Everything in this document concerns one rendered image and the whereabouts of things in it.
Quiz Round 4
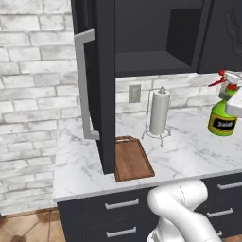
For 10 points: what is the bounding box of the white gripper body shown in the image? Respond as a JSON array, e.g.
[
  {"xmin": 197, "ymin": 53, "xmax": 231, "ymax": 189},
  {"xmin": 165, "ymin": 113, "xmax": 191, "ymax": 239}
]
[{"xmin": 224, "ymin": 90, "xmax": 242, "ymax": 118}]

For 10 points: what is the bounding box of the green spray bottle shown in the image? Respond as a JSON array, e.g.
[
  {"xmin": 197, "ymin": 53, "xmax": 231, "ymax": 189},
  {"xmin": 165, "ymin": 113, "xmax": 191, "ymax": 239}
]
[{"xmin": 207, "ymin": 69, "xmax": 242, "ymax": 137}]

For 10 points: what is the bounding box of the dark closed cabinet door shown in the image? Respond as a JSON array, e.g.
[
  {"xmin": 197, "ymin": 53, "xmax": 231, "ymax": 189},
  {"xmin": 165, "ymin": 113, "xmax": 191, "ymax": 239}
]
[{"xmin": 196, "ymin": 0, "xmax": 242, "ymax": 76}]

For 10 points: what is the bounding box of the wooden cutting board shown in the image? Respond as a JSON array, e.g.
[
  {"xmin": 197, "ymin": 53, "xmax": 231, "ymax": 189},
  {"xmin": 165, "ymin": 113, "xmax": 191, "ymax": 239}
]
[{"xmin": 113, "ymin": 135, "xmax": 156, "ymax": 183}]

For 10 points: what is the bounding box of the dark open cabinet door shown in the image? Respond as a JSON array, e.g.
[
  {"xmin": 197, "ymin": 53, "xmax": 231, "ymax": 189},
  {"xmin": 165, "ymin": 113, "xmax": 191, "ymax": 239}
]
[{"xmin": 70, "ymin": 0, "xmax": 117, "ymax": 175}]

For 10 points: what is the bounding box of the white paper towel roll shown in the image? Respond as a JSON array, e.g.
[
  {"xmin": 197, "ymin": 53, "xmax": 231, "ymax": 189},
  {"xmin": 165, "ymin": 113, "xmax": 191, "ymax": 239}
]
[{"xmin": 148, "ymin": 89, "xmax": 172, "ymax": 136}]

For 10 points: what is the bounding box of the dark drawer front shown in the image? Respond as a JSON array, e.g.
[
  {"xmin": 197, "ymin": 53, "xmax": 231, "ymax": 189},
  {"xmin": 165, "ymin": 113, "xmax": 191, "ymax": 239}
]
[
  {"xmin": 201, "ymin": 199, "xmax": 242, "ymax": 240},
  {"xmin": 61, "ymin": 215, "xmax": 161, "ymax": 242},
  {"xmin": 57, "ymin": 186, "xmax": 159, "ymax": 225},
  {"xmin": 196, "ymin": 171, "xmax": 242, "ymax": 212}
]

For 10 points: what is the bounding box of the wire paper towel holder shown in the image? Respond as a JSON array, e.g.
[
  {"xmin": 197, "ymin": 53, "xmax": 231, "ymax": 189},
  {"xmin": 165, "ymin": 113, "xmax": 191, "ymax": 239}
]
[{"xmin": 141, "ymin": 86, "xmax": 173, "ymax": 147}]

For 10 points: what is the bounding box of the grey drawer handle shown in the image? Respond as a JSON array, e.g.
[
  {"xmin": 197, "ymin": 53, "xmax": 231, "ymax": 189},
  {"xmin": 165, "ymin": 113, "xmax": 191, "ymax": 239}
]
[
  {"xmin": 216, "ymin": 181, "xmax": 242, "ymax": 191},
  {"xmin": 206, "ymin": 207, "xmax": 234, "ymax": 219},
  {"xmin": 105, "ymin": 226, "xmax": 138, "ymax": 239},
  {"xmin": 104, "ymin": 198, "xmax": 140, "ymax": 211}
]

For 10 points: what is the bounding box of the dark wall cabinet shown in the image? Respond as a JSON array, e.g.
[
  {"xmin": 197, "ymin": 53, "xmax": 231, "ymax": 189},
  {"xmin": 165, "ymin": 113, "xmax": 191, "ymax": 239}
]
[{"xmin": 114, "ymin": 0, "xmax": 206, "ymax": 78}]

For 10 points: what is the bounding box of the grey wall outlet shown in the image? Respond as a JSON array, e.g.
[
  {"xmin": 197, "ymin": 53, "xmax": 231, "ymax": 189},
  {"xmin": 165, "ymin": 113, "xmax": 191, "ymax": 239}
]
[{"xmin": 128, "ymin": 83, "xmax": 143, "ymax": 104}]

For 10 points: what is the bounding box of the grey cabinet door handle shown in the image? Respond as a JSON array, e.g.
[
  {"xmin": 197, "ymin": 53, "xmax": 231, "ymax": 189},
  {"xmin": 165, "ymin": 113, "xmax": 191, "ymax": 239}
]
[{"xmin": 74, "ymin": 28, "xmax": 101, "ymax": 142}]

